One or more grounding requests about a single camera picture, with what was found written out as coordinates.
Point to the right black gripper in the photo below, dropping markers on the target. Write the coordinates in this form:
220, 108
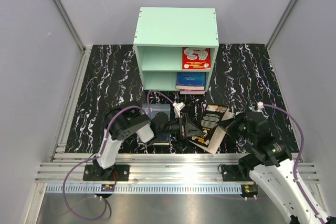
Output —
232, 123

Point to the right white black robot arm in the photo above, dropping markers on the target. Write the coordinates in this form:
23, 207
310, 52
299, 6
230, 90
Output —
271, 166

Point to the mint green shelf cabinet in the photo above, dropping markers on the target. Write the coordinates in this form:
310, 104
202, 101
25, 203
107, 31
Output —
160, 37

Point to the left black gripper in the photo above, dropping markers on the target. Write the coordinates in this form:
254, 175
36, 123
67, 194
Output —
190, 130

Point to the blue orange Jane Eyre book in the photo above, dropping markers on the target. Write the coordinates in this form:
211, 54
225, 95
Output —
190, 80

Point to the dark blue hardcover book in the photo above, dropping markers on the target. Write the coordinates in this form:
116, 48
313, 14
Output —
153, 110

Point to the black paperback book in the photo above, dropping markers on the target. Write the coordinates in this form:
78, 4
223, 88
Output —
211, 139

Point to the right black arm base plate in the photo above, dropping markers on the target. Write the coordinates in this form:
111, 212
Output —
231, 173

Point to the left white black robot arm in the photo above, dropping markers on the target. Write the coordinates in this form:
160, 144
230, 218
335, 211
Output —
128, 119

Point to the purple 117-Storey Treehouse book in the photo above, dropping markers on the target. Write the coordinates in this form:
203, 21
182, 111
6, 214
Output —
188, 91

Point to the white slotted cable duct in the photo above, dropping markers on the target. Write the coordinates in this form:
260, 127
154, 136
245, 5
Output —
98, 188

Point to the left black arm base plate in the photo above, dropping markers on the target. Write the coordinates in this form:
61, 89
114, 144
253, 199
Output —
118, 172

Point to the red 13-Storey Treehouse book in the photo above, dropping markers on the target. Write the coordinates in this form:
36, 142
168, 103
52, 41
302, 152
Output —
196, 59

